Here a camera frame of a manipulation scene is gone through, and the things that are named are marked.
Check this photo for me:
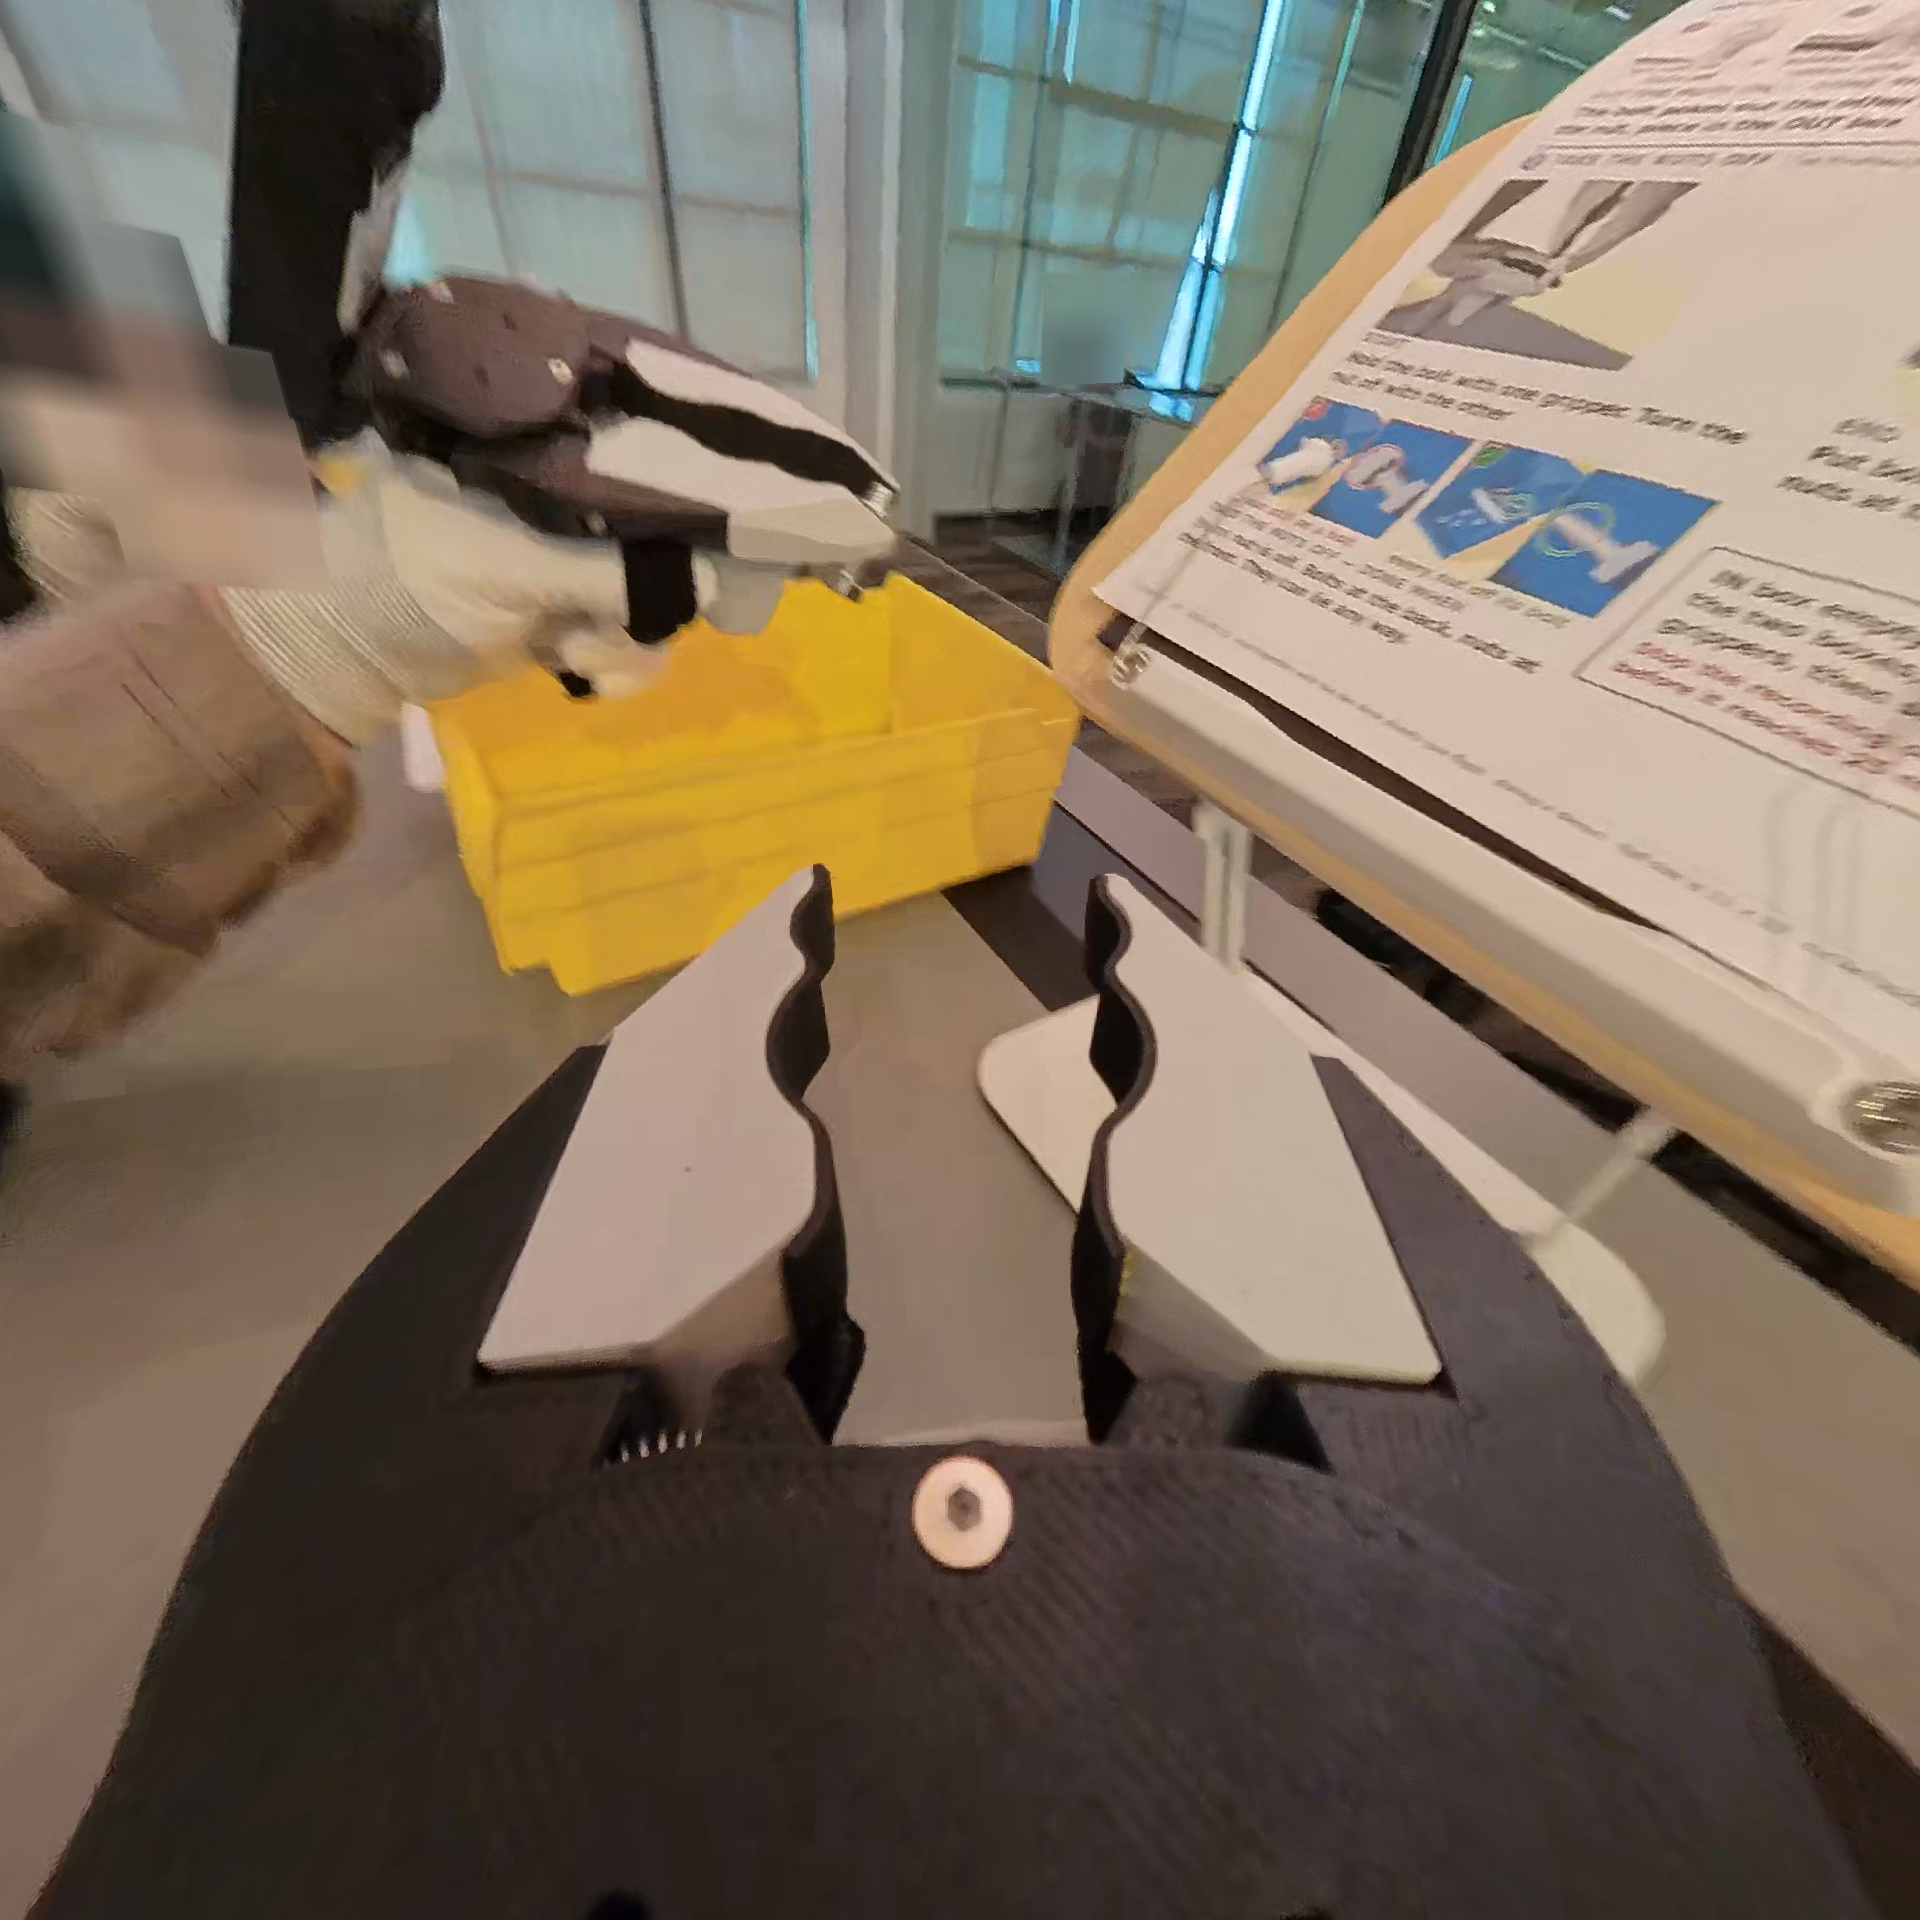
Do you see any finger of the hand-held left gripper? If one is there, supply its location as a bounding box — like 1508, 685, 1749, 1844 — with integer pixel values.
584, 416, 899, 571
624, 336, 899, 494

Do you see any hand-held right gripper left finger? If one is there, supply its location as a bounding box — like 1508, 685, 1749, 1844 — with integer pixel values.
475, 868, 868, 1444

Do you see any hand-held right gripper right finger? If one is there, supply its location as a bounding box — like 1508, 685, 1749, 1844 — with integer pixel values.
1066, 872, 1446, 1444

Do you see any yellow plastic storage bin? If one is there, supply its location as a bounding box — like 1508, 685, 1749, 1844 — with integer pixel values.
427, 569, 1083, 992

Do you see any person's left forearm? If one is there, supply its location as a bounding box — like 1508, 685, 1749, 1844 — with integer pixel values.
0, 576, 366, 1056

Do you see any person's left hand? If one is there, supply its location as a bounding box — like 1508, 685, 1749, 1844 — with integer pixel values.
227, 443, 700, 741

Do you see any white stand ledge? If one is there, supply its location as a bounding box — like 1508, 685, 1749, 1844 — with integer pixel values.
1114, 647, 1920, 1215

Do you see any printed instruction sheet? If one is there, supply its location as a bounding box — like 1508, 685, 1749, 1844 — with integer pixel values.
1095, 0, 1920, 1024

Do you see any wooden document stand board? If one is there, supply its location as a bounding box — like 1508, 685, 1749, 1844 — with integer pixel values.
1046, 111, 1920, 1292

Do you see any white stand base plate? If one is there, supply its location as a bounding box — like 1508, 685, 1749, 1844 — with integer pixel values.
979, 987, 1665, 1391

